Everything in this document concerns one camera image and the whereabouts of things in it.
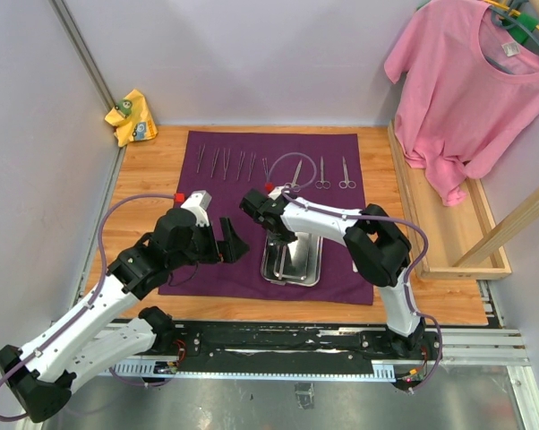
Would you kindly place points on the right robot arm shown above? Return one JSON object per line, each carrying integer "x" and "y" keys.
{"x": 379, "y": 252}

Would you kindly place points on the steel instrument tray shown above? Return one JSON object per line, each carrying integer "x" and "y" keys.
{"x": 302, "y": 262}

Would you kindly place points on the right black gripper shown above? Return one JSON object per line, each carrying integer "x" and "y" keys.
{"x": 287, "y": 237}

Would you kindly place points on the pink t-shirt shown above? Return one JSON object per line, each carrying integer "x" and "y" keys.
{"x": 470, "y": 89}

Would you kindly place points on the grey clothes hanger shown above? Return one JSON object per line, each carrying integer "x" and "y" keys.
{"x": 515, "y": 36}

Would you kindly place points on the yellow hoop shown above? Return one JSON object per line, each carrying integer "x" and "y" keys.
{"x": 538, "y": 27}

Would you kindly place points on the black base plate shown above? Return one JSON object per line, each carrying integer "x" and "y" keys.
{"x": 281, "y": 350}

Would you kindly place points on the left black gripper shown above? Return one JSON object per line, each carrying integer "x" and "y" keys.
{"x": 227, "y": 250}

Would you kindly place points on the wooden beam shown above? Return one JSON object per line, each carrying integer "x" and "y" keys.
{"x": 525, "y": 213}

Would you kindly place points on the aluminium rail frame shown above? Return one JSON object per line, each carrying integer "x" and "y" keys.
{"x": 484, "y": 381}

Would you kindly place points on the green hanger clip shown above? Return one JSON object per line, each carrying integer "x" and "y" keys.
{"x": 525, "y": 23}

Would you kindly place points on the yellow paper bag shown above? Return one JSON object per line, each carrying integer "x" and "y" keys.
{"x": 132, "y": 120}

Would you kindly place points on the steel scissors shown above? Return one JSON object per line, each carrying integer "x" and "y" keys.
{"x": 346, "y": 182}
{"x": 293, "y": 183}
{"x": 322, "y": 183}

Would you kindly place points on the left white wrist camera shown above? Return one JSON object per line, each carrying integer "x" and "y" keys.
{"x": 197, "y": 203}

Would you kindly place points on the purple surgical wrap cloth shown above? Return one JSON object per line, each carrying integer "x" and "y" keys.
{"x": 338, "y": 282}

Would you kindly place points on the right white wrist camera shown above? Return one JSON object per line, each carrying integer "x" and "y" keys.
{"x": 275, "y": 193}

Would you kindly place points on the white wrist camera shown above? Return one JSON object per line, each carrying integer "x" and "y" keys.
{"x": 197, "y": 203}
{"x": 275, "y": 193}

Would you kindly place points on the wooden tray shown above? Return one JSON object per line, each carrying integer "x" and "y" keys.
{"x": 451, "y": 231}

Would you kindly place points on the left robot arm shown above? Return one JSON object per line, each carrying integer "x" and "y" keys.
{"x": 45, "y": 373}

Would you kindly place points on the aluminium corner post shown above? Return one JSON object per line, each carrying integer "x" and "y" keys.
{"x": 71, "y": 28}

